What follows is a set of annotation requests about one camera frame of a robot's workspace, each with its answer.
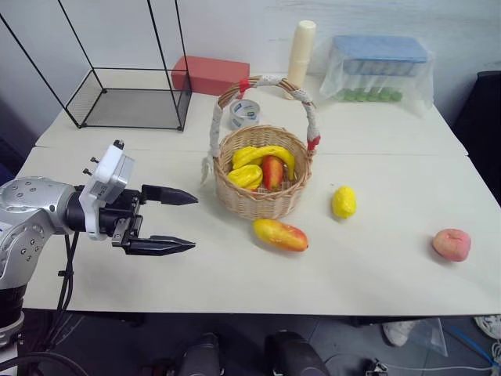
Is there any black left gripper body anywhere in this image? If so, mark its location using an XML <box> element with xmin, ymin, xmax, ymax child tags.
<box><xmin>98</xmin><ymin>189</ymin><xmax>146</xmax><ymax>251</ymax></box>

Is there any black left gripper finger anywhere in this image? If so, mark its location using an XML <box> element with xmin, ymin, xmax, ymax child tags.
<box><xmin>124</xmin><ymin>235</ymin><xmax>196</xmax><ymax>257</ymax></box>
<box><xmin>141</xmin><ymin>184</ymin><xmax>200</xmax><ymax>208</ymax></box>

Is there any yellow toy starfruit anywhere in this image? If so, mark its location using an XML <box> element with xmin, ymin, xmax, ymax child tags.
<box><xmin>227</xmin><ymin>164</ymin><xmax>264</xmax><ymax>190</ymax></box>

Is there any small red yellow toy mango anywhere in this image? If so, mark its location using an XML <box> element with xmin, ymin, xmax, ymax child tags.
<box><xmin>261</xmin><ymin>155</ymin><xmax>285</xmax><ymax>191</ymax></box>

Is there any yellow toy banana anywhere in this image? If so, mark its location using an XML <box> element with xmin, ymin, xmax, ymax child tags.
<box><xmin>232</xmin><ymin>145</ymin><xmax>297</xmax><ymax>182</ymax></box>

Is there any clear packing tape roll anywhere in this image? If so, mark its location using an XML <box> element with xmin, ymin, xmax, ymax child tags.
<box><xmin>229</xmin><ymin>99</ymin><xmax>261</xmax><ymax>131</ymax></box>

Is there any dark rounded robot leg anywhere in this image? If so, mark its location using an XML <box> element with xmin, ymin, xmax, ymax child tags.
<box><xmin>264</xmin><ymin>330</ymin><xmax>330</xmax><ymax>376</ymax></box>
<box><xmin>171</xmin><ymin>332</ymin><xmax>225</xmax><ymax>376</ymax></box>

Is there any large red yellow toy mango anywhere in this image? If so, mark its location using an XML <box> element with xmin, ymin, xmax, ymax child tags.
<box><xmin>252</xmin><ymin>218</ymin><xmax>310</xmax><ymax>253</ymax></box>

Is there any red rectangular box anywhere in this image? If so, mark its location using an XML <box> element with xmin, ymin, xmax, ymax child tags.
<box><xmin>171</xmin><ymin>55</ymin><xmax>251</xmax><ymax>97</ymax></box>

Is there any yellow toy lemon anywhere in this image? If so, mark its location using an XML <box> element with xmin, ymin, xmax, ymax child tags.
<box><xmin>331</xmin><ymin>186</ymin><xmax>358</xmax><ymax>219</ymax></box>

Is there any blue lidded tube rack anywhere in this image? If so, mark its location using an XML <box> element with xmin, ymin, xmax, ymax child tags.
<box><xmin>331</xmin><ymin>34</ymin><xmax>428</xmax><ymax>103</ymax></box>

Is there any plastic-wrapped blue tray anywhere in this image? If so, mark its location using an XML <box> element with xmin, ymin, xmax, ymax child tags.
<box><xmin>312</xmin><ymin>34</ymin><xmax>436</xmax><ymax>120</ymax></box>

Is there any pink toy peach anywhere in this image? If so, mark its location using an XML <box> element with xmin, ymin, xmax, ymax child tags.
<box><xmin>431</xmin><ymin>228</ymin><xmax>472</xmax><ymax>262</ymax></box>

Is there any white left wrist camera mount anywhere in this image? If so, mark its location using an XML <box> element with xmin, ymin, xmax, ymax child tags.
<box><xmin>78</xmin><ymin>139</ymin><xmax>136</xmax><ymax>240</ymax></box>

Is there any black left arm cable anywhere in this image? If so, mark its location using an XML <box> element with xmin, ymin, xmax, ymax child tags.
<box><xmin>41</xmin><ymin>232</ymin><xmax>81</xmax><ymax>353</ymax></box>

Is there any wicker basket with handle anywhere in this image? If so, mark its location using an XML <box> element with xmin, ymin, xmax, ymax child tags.
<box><xmin>199</xmin><ymin>74</ymin><xmax>323</xmax><ymax>221</ymax></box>

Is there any black wire frame shelf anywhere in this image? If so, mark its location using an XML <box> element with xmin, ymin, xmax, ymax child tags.
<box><xmin>0</xmin><ymin>0</ymin><xmax>193</xmax><ymax>133</ymax></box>

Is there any blue cable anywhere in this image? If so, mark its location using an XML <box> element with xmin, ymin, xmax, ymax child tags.
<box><xmin>449</xmin><ymin>325</ymin><xmax>501</xmax><ymax>373</ymax></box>

